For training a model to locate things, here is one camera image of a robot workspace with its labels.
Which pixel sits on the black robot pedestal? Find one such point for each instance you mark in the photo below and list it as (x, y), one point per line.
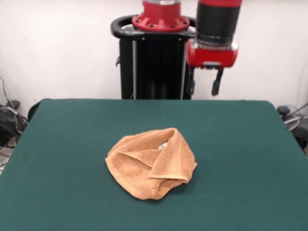
(156, 72)

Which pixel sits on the dark green table cloth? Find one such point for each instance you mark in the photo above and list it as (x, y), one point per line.
(60, 156)

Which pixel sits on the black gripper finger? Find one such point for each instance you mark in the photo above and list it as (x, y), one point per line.
(215, 87)

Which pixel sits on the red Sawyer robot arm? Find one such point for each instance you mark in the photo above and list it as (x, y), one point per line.
(216, 19)

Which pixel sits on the grey chair base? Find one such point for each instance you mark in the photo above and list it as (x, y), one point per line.
(292, 121)

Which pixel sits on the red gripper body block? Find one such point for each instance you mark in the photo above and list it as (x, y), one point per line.
(209, 55)

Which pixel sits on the orange terry towel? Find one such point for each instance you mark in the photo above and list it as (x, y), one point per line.
(134, 149)

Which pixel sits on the black chair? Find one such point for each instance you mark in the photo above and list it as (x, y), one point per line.
(302, 137)

